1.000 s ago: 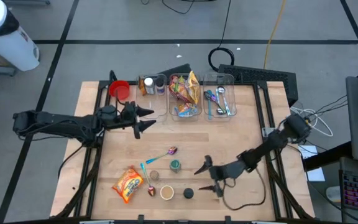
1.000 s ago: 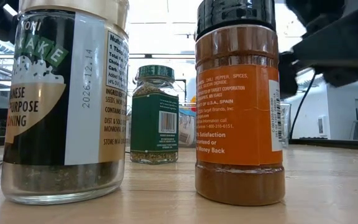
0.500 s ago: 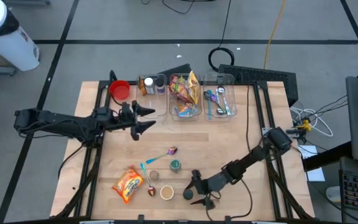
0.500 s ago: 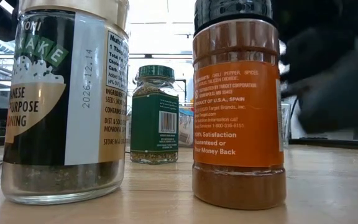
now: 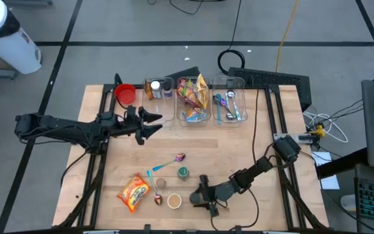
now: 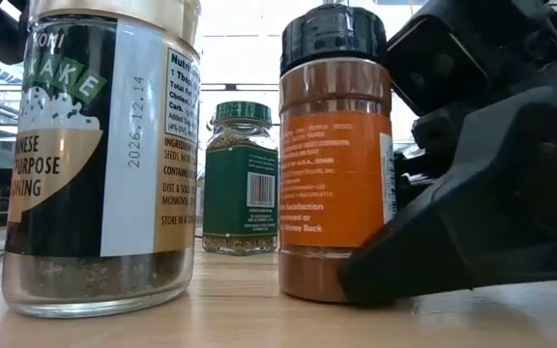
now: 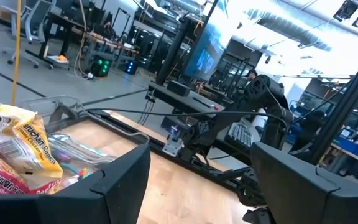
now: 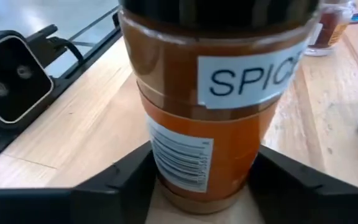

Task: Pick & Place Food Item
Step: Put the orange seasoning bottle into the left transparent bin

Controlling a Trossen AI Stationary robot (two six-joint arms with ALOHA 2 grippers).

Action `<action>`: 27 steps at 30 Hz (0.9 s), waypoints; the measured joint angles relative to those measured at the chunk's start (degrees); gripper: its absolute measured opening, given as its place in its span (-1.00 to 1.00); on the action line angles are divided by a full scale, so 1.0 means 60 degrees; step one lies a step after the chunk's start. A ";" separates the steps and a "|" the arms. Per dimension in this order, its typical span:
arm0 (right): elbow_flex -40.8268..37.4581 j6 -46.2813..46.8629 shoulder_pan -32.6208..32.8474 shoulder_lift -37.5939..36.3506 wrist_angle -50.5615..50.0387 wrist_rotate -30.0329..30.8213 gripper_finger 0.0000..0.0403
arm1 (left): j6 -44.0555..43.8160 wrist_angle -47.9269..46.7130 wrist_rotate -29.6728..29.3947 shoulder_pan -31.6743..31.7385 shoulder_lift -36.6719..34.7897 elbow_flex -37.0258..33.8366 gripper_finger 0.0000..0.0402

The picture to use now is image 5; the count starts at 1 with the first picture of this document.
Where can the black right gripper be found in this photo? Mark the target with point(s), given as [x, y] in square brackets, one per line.
[219, 193]

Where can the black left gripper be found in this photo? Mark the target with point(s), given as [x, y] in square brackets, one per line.
[132, 125]

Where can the green lid spice jar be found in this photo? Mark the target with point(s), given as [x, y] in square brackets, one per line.
[183, 173]

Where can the small orange seasoning packet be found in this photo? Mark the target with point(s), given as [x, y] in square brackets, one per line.
[148, 89]

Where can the white lid spice jar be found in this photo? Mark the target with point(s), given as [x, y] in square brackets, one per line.
[156, 89]

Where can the black lid glass jar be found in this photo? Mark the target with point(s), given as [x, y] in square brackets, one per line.
[167, 89]

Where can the red orange ramen packet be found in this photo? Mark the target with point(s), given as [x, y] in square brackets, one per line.
[191, 99]

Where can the yellow Maruchan ramen packet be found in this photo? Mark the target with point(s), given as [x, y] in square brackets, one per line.
[202, 91]

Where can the purple iridescent spoon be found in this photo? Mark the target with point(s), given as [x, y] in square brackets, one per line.
[215, 99]

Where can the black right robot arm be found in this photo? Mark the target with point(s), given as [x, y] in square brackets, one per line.
[255, 169]

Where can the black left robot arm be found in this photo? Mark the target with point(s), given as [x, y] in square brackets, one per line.
[60, 126]

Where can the clear plastic bin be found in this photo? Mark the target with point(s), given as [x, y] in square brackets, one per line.
[242, 107]
[169, 110]
[208, 113]

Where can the gold lid furikake jar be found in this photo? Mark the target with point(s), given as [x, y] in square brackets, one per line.
[174, 201]

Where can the red plastic bowl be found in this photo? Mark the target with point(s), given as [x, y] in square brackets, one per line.
[124, 94]

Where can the black table clamp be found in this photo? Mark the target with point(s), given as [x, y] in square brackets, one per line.
[238, 228]
[147, 227]

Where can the brown lid small jar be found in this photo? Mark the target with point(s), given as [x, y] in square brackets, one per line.
[161, 182]

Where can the black wedge panel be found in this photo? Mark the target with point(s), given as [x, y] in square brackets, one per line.
[187, 73]

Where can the orange Maruchan ramen packet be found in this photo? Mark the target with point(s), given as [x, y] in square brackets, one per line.
[133, 193]

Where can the white paper sheet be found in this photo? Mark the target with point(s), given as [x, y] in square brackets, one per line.
[330, 182]

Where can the black vented panel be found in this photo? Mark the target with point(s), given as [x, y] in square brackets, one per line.
[271, 78]

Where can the yellow connector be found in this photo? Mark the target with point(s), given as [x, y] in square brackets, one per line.
[319, 130]

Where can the black desk beam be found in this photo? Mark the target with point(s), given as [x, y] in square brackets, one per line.
[339, 164]

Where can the white computer mouse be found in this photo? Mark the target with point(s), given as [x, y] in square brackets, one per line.
[347, 203]

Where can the white trash can black bag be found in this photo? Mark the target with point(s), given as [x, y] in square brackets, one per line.
[11, 48]

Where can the black aluminium table frame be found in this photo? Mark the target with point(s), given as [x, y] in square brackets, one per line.
[108, 87]

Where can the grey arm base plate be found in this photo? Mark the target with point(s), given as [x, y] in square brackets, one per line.
[311, 139]

